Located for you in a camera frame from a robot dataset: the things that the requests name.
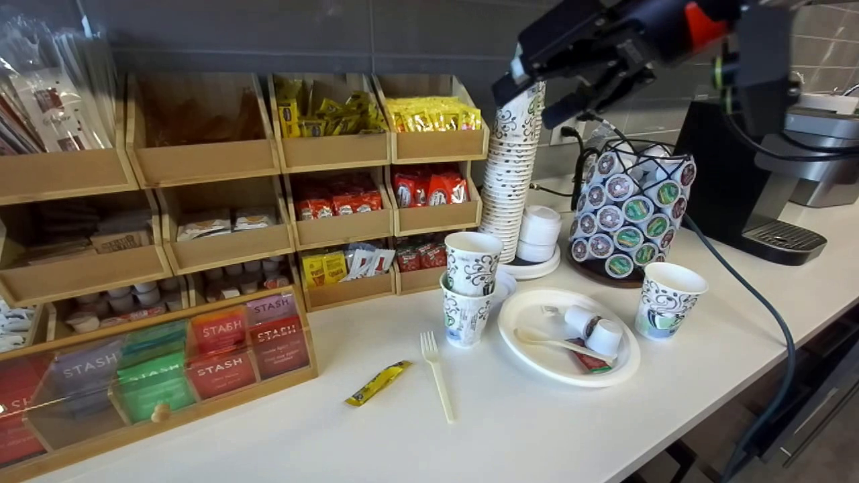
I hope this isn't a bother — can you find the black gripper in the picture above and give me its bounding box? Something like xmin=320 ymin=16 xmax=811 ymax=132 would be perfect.
xmin=489 ymin=0 xmax=698 ymax=135

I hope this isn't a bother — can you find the bright yellow packet pile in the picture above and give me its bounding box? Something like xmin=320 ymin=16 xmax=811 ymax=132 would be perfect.
xmin=384 ymin=95 xmax=485 ymax=136

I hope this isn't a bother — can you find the small red packet pile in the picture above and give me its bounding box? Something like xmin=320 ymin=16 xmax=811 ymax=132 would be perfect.
xmin=393 ymin=242 xmax=448 ymax=274

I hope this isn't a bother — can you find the yellow green packet pile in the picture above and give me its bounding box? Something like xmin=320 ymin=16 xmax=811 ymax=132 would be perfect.
xmin=271 ymin=72 xmax=389 ymax=142

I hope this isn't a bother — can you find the white printed packet pile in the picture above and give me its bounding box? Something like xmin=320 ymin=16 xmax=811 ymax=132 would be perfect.
xmin=340 ymin=242 xmax=397 ymax=281

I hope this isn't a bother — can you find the small yellow packet pile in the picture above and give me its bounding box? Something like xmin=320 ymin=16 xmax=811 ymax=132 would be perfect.
xmin=298 ymin=250 xmax=350 ymax=289

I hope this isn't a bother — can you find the tall paper cup stack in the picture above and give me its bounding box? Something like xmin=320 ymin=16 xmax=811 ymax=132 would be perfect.
xmin=481 ymin=77 xmax=549 ymax=266

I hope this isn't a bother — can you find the white cup lid stack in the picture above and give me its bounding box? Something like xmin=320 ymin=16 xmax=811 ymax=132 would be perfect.
xmin=498 ymin=205 xmax=567 ymax=284

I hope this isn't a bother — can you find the black silver coffee maker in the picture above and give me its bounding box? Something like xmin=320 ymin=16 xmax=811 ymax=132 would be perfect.
xmin=671 ymin=92 xmax=859 ymax=269

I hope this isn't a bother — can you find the patterned paper cup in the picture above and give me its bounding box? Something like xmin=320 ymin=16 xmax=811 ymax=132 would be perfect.
xmin=632 ymin=261 xmax=710 ymax=344
xmin=439 ymin=227 xmax=507 ymax=300
xmin=435 ymin=272 xmax=501 ymax=352

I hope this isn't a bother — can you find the white creamer cup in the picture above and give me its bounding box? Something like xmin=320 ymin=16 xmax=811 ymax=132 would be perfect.
xmin=583 ymin=316 xmax=628 ymax=360
xmin=560 ymin=303 xmax=601 ymax=342

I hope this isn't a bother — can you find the wooden stirrer stick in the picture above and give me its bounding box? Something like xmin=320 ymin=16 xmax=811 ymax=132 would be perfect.
xmin=511 ymin=328 xmax=619 ymax=366

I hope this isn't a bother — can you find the white paper plate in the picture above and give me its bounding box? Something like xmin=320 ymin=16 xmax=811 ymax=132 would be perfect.
xmin=494 ymin=284 xmax=644 ymax=393

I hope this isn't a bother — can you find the white plastic fork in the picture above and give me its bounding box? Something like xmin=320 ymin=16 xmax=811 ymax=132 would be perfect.
xmin=416 ymin=328 xmax=459 ymax=427

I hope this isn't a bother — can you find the brown wooden bin organizer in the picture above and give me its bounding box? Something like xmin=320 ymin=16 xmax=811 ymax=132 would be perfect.
xmin=0 ymin=69 xmax=494 ymax=358

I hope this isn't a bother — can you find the clear wrapped cutlery bundle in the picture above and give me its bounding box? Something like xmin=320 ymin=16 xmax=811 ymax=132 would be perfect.
xmin=0 ymin=13 xmax=116 ymax=155

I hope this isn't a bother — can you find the wooden tea bag box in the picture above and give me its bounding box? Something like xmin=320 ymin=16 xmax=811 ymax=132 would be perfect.
xmin=0 ymin=284 xmax=321 ymax=483

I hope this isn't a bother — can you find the wire coffee pod carousel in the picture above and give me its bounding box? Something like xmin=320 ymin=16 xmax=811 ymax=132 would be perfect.
xmin=564 ymin=140 xmax=701 ymax=288

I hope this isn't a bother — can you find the green cable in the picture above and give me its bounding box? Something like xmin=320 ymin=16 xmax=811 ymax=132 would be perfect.
xmin=681 ymin=213 xmax=799 ymax=483

